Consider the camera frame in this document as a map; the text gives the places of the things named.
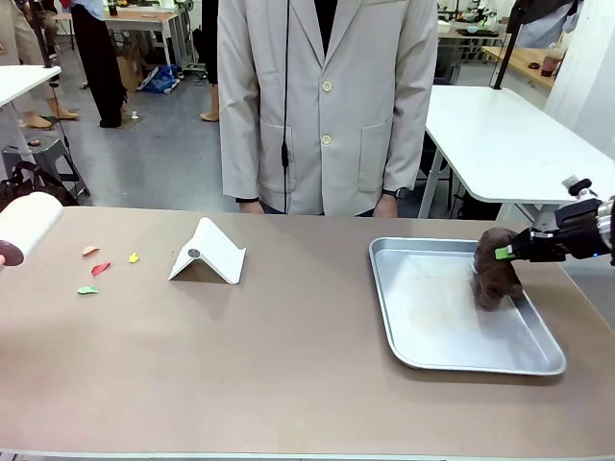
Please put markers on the person's left forearm beige sleeve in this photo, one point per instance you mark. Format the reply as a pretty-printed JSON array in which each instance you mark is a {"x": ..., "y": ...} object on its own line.
[{"x": 408, "y": 153}]

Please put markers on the person's right hand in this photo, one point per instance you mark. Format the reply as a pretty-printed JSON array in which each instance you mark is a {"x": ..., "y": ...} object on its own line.
[{"x": 251, "y": 206}]

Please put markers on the brown terry towel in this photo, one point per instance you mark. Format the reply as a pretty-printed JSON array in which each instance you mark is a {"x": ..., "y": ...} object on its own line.
[{"x": 495, "y": 278}]

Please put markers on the yellow paper scrap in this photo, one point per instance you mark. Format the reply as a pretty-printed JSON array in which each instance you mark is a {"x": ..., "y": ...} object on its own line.
[{"x": 134, "y": 258}]

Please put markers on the wooden desk white legs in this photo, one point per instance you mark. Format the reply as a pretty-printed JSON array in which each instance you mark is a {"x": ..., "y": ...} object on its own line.
[{"x": 144, "y": 19}]

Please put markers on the person in beige jacket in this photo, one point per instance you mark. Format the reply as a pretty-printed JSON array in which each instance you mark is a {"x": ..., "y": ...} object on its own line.
[{"x": 336, "y": 72}]

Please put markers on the barefoot person in black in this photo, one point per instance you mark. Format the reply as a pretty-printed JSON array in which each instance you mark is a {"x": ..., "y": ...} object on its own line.
[{"x": 211, "y": 48}]

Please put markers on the bottle with red drink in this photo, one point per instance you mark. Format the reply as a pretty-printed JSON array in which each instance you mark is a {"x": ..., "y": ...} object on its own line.
[{"x": 551, "y": 65}]

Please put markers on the light wooden table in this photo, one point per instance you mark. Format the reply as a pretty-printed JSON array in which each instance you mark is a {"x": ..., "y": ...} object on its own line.
[{"x": 523, "y": 60}]

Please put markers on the red paper scrap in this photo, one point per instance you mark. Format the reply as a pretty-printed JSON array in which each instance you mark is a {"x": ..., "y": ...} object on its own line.
[{"x": 100, "y": 269}]

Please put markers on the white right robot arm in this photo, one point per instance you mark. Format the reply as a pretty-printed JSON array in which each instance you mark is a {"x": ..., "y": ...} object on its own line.
[{"x": 607, "y": 225}]

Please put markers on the person in light blue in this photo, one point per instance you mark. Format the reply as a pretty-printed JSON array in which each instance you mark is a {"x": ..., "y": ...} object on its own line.
[{"x": 548, "y": 19}]

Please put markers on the person in black skirt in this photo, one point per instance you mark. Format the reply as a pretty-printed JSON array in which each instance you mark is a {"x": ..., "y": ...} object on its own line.
[{"x": 96, "y": 57}]

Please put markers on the white table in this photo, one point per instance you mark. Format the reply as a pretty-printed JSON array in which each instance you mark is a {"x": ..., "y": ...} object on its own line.
[
  {"x": 504, "y": 134},
  {"x": 19, "y": 79}
]

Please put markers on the person's left hand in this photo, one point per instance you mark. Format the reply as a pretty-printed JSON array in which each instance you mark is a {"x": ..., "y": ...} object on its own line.
[{"x": 386, "y": 207}]

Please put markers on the green paper scrap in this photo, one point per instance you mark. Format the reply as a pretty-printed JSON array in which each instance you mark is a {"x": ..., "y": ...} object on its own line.
[{"x": 88, "y": 290}]

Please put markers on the cardboard box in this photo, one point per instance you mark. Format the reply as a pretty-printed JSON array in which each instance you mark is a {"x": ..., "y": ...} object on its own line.
[{"x": 127, "y": 69}]

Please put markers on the person in beige trousers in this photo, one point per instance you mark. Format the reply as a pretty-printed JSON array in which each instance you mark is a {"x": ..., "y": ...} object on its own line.
[{"x": 14, "y": 29}]

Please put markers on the black wristwatch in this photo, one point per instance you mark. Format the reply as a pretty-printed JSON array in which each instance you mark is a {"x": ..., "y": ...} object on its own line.
[{"x": 400, "y": 192}]

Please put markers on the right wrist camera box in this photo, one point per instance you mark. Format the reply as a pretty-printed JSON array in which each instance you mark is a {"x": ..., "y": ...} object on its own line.
[{"x": 576, "y": 186}]

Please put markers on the silver metal tray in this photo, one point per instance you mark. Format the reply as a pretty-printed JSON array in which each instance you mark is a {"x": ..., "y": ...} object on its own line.
[{"x": 432, "y": 312}]

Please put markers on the white folded stand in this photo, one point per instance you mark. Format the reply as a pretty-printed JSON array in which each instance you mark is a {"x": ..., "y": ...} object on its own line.
[{"x": 216, "y": 254}]

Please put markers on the black tripod pole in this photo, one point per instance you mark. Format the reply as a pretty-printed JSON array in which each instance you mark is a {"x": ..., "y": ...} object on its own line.
[{"x": 43, "y": 38}]

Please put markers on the grey workbench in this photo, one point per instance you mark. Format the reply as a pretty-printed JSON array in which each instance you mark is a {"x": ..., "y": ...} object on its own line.
[{"x": 473, "y": 41}]

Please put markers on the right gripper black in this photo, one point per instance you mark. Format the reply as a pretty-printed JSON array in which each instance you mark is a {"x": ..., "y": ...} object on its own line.
[{"x": 579, "y": 230}]

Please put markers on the orange paper scrap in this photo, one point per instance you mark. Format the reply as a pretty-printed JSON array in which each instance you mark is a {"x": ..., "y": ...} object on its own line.
[{"x": 90, "y": 250}]

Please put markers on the black stand pole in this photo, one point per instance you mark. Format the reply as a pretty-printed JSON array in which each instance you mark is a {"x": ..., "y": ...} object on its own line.
[{"x": 504, "y": 48}]

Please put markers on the dark brown bag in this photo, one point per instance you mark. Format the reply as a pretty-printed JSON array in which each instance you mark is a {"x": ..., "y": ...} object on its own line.
[{"x": 19, "y": 189}]

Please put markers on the blue plastic bag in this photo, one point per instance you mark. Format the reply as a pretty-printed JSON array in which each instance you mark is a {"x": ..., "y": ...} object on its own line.
[{"x": 161, "y": 79}]

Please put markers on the grey metal stool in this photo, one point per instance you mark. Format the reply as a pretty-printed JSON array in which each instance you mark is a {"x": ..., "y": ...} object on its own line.
[{"x": 48, "y": 149}]

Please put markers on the person's right forearm beige sleeve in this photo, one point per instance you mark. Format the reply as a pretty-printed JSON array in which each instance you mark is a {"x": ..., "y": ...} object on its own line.
[{"x": 240, "y": 158}]

